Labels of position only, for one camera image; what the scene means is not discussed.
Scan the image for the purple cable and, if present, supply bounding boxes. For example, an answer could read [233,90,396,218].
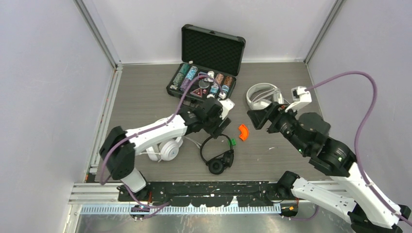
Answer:
[99,73,226,221]
[288,71,412,226]

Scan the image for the black poker chip case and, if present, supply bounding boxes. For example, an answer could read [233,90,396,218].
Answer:
[166,24,246,106]

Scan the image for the black headphones with cable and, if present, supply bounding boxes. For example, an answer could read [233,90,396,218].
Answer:
[199,133,234,175]

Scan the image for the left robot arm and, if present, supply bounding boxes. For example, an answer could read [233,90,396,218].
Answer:
[99,98,235,201]

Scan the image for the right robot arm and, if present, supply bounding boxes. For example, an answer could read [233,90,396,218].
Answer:
[247,102,411,233]

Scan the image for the white gaming headset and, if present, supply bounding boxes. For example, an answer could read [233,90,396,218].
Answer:
[246,83,285,110]

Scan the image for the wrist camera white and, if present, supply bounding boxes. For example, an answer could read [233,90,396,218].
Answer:
[219,98,235,120]
[285,86,312,112]

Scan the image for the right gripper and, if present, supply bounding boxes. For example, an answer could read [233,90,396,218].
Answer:
[246,100,308,153]

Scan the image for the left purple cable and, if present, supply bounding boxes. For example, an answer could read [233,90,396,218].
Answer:
[99,73,226,221]

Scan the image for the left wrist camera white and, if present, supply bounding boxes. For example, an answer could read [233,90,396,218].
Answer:
[219,98,235,120]

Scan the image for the orange toy brick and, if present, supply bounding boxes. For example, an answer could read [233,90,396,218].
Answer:
[238,124,249,141]

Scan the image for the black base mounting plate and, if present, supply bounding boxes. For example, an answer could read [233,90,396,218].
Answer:
[117,181,299,207]

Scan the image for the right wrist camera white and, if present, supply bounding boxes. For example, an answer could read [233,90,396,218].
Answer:
[285,86,312,112]

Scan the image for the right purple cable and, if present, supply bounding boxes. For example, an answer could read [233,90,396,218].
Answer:
[288,71,412,226]

